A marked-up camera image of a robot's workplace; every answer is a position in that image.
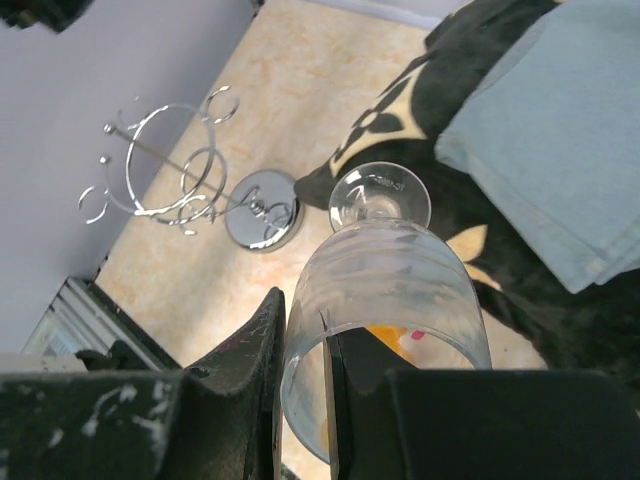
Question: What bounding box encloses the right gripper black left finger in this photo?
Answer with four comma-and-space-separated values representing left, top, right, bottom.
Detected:
1, 288, 285, 479

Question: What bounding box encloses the black patterned blanket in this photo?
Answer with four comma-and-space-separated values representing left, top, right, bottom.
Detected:
294, 0, 640, 386

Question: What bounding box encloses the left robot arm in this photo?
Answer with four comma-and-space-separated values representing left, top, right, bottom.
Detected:
0, 0, 94, 34

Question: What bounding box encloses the orange wine glass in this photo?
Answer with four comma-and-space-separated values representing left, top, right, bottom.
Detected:
319, 324, 416, 451

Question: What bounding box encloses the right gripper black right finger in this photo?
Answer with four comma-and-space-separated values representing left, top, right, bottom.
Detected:
323, 329, 639, 479

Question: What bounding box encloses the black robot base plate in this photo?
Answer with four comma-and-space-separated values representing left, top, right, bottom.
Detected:
83, 280, 182, 370

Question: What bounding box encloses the chrome wire glass rack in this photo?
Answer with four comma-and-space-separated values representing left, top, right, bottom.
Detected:
77, 85, 304, 253

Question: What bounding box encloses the light blue folded towel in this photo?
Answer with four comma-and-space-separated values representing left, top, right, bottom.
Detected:
435, 1, 639, 294

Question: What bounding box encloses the clear wine glass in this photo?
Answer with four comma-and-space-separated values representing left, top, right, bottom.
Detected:
281, 161, 492, 461

